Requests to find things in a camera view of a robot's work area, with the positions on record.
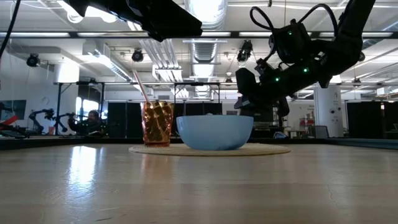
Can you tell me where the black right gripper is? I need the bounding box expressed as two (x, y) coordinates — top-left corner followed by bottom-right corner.
(234, 67), (292, 118)

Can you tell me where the blue plastic bowl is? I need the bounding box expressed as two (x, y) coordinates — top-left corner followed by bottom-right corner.
(176, 114), (254, 151)

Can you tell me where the pink drinking straw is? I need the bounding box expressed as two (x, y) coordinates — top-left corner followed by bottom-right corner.
(132, 70), (150, 103)

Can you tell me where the amber faceted glass tumbler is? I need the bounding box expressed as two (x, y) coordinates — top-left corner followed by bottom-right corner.
(141, 101), (175, 147)

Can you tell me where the round woven straw placemat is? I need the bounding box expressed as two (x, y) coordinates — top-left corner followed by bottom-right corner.
(128, 142), (292, 157)

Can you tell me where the white round column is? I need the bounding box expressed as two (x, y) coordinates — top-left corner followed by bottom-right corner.
(313, 85), (345, 138)

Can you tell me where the person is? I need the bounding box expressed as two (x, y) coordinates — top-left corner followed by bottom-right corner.
(67, 110), (108, 137)

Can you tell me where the silver ceiling duct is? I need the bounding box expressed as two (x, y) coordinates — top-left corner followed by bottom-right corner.
(182, 0), (229, 98)

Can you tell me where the black ceiling camera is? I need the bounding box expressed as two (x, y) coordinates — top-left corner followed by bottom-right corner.
(236, 39), (254, 63)
(25, 53), (41, 68)
(131, 49), (145, 63)

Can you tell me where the black overhead frame beam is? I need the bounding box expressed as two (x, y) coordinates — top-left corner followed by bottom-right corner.
(0, 30), (398, 40)

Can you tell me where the black hanging cable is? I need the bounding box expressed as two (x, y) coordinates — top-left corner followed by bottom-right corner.
(0, 0), (22, 59)

